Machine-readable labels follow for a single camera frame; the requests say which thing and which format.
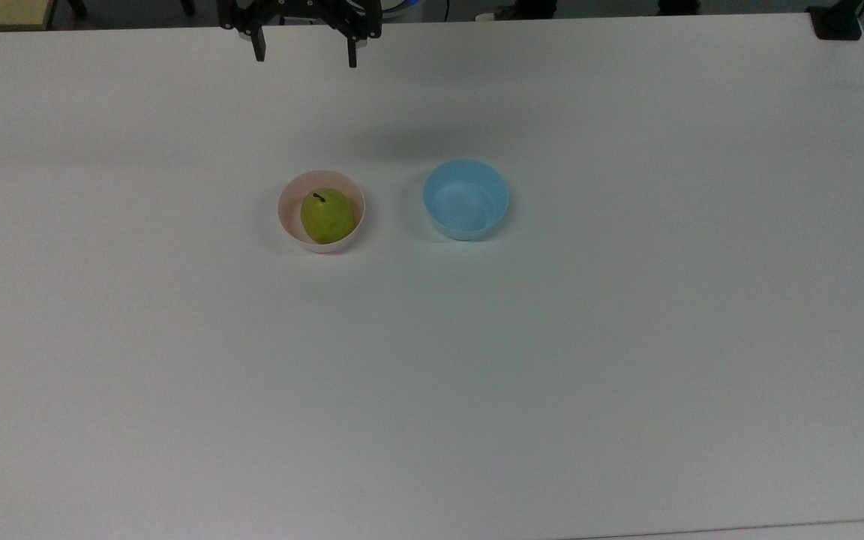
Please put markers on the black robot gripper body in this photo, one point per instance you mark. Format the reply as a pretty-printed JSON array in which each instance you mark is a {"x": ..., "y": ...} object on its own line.
[{"x": 304, "y": 7}]

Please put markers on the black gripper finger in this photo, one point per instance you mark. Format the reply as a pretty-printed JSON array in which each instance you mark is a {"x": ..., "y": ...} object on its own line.
[
  {"x": 352, "y": 52},
  {"x": 259, "y": 46}
]

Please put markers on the green pear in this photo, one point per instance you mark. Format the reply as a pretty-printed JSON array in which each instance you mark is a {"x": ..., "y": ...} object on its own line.
[{"x": 327, "y": 216}]

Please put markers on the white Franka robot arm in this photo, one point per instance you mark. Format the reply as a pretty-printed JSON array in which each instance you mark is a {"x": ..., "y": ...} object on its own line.
[{"x": 402, "y": 4}]

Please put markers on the pink bowl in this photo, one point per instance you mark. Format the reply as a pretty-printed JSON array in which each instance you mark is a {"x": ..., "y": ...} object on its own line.
[{"x": 289, "y": 217}]

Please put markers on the light blue bowl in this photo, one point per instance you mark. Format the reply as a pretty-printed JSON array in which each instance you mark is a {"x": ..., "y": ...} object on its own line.
[{"x": 466, "y": 206}]

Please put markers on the black table clamp mount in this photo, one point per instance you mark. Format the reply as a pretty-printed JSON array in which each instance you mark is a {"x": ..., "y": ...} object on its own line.
[{"x": 835, "y": 21}]

